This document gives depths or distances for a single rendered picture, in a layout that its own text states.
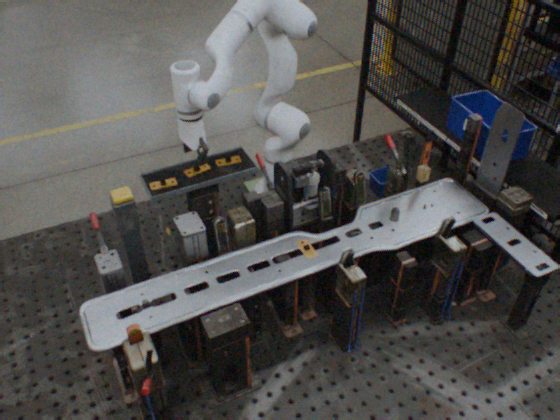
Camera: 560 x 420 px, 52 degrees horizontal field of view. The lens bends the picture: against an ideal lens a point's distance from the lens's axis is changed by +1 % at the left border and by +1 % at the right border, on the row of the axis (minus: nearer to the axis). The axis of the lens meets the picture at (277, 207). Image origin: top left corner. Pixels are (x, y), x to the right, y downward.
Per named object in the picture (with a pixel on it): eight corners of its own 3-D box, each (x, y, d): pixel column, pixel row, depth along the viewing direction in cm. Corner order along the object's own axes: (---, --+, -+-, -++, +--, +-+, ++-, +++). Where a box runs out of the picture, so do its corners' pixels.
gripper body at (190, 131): (171, 108, 175) (175, 139, 182) (187, 122, 169) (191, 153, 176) (192, 101, 178) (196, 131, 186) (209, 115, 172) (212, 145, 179)
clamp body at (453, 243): (432, 328, 197) (453, 257, 174) (412, 303, 205) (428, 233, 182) (454, 319, 200) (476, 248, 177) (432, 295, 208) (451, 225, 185)
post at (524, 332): (519, 341, 192) (546, 283, 173) (496, 317, 200) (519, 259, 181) (534, 334, 194) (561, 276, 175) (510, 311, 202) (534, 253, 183)
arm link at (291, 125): (277, 144, 233) (279, 92, 217) (312, 162, 224) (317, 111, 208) (257, 156, 226) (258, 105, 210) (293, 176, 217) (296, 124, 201)
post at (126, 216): (136, 301, 205) (113, 208, 176) (130, 286, 210) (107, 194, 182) (156, 294, 208) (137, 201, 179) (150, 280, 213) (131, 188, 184)
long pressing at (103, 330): (92, 364, 152) (91, 360, 151) (76, 304, 167) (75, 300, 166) (493, 214, 198) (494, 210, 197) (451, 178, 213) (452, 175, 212)
